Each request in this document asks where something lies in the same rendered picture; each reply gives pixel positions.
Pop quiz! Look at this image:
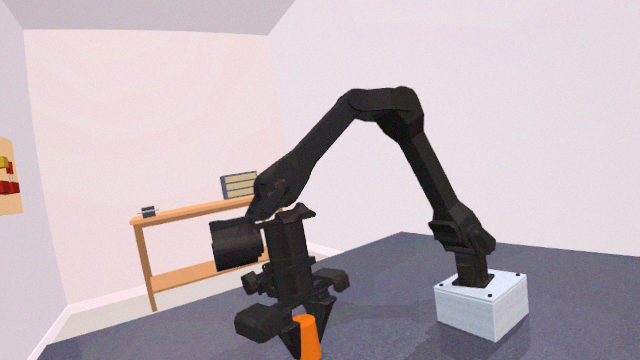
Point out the orange knob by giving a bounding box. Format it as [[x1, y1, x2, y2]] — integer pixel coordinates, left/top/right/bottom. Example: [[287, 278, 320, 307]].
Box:
[[293, 314, 322, 360]]

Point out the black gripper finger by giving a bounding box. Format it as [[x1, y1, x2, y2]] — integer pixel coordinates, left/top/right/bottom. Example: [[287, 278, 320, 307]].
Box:
[[278, 320, 301, 360], [301, 295, 337, 344]]

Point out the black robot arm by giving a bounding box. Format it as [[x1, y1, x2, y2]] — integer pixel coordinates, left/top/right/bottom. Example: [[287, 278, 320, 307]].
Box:
[[209, 85, 496, 289]]

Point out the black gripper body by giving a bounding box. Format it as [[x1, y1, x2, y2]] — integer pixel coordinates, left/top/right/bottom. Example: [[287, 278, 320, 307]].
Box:
[[234, 250, 350, 344]]

